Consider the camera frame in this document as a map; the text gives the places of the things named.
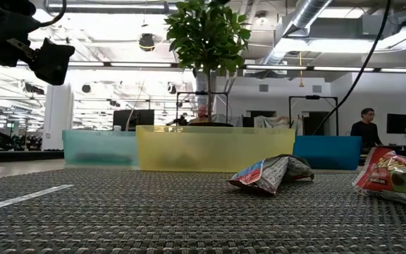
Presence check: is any grey snack bag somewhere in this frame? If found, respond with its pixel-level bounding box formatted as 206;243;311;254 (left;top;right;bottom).
226;153;315;195

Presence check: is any red green granola bar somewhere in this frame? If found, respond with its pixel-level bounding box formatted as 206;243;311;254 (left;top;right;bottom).
352;147;406;210

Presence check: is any white building column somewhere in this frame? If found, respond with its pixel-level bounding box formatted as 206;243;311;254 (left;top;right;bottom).
42;81;74;152

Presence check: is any long ceiling light strip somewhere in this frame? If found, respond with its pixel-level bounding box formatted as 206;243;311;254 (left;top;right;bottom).
68;61;173;68
245;64;406;73

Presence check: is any teal translucent plastic bin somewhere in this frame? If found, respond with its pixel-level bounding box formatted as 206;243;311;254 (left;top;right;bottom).
61;128;140;167

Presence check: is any black round ceiling lamp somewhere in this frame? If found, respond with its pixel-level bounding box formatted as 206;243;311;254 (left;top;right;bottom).
138;32;156;53

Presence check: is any black monitor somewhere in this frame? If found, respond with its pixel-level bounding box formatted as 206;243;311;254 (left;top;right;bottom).
112;109;155;132
386;113;406;135

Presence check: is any white tape strip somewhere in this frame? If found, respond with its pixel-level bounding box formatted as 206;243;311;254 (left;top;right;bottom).
0;183;74;215

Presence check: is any green potted plant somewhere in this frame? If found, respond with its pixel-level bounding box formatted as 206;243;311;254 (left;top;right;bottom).
163;0;252;128

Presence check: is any person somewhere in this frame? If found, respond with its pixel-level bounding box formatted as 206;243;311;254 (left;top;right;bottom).
350;107;383;155
187;104;221;125

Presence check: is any yellow translucent plastic bin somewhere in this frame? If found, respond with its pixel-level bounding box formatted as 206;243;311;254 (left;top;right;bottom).
135;124;297;174

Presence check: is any grey woven mat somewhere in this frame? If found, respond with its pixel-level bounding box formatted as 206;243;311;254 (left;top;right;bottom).
0;168;406;254

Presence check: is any white cloth pile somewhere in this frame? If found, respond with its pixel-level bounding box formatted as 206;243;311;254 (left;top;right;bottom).
254;115;288;128

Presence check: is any blue plastic bin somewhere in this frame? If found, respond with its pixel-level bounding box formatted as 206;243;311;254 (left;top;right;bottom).
292;135;362;171

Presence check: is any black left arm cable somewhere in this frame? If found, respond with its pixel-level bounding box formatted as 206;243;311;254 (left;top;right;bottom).
39;0;67;28

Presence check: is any black stand frame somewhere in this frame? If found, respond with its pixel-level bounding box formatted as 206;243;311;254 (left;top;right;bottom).
288;95;340;137
176;90;229;127

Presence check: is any silver ceiling duct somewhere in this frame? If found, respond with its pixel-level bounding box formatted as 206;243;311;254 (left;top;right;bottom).
259;0;334;68

